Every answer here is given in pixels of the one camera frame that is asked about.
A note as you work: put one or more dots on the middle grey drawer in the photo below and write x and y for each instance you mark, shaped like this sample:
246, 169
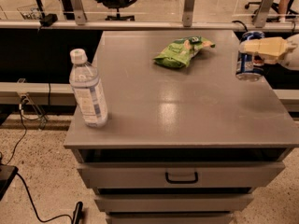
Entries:
151, 203

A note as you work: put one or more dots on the top grey drawer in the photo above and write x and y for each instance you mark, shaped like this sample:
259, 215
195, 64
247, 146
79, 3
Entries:
157, 175

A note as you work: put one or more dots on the black drawer handle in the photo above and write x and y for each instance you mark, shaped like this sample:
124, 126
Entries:
178, 179

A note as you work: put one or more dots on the green chip bag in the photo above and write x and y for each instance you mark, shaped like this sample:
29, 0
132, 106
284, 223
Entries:
179, 53

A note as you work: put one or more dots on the middle metal bracket post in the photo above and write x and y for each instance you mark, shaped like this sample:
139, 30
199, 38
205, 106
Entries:
188, 13

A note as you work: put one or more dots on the clear plastic water bottle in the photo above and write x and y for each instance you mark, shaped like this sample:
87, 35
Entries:
88, 90

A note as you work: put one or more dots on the black plug on floor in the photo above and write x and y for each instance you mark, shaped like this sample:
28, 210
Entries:
77, 214

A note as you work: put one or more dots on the black device on floor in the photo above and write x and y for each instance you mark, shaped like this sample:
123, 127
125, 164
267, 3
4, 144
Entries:
7, 174

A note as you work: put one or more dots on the metal bracket post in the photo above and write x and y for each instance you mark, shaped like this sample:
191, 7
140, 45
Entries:
260, 17
188, 13
80, 17

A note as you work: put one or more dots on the grey drawer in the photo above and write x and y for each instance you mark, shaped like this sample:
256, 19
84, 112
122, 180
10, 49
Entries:
197, 218
151, 203
157, 175

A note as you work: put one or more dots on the left metal bracket post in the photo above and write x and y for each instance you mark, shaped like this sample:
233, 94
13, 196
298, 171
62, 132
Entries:
80, 17

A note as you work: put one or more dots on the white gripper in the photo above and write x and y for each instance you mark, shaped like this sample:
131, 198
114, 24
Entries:
292, 56

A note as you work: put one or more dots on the right metal bracket post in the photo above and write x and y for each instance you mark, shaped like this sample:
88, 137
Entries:
260, 17

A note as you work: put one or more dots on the black power adapter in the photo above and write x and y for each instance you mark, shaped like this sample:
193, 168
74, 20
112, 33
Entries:
48, 20

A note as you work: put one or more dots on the wall power outlet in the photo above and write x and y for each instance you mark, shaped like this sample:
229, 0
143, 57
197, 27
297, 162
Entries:
24, 99

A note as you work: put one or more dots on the grey drawer cabinet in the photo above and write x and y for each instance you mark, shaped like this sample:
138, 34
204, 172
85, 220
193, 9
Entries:
202, 113

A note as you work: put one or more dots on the bottom grey drawer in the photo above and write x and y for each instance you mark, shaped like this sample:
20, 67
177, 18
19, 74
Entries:
197, 218

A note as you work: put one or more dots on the blue pepsi can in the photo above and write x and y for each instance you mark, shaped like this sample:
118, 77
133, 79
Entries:
249, 67

